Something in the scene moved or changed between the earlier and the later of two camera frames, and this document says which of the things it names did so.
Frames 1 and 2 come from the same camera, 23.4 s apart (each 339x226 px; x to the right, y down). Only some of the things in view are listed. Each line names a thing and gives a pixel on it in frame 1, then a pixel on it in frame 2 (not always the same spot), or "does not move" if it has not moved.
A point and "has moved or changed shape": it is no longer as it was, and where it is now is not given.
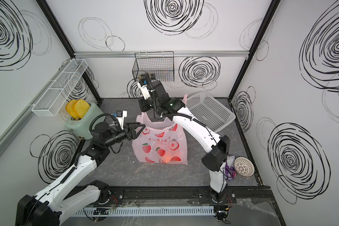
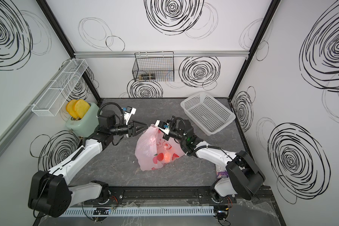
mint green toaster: x=80 y=127 does not move
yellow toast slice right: x=81 y=107 does not move
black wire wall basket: x=161 y=63 does not move
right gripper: x=146 y=106 → x=167 y=137
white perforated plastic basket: x=211 y=112 does not move
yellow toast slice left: x=70 y=107 does not move
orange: x=163 y=161 → x=167 y=157
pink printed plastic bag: x=164 y=142 has moved or changed shape
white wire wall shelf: x=49 y=104 does not move
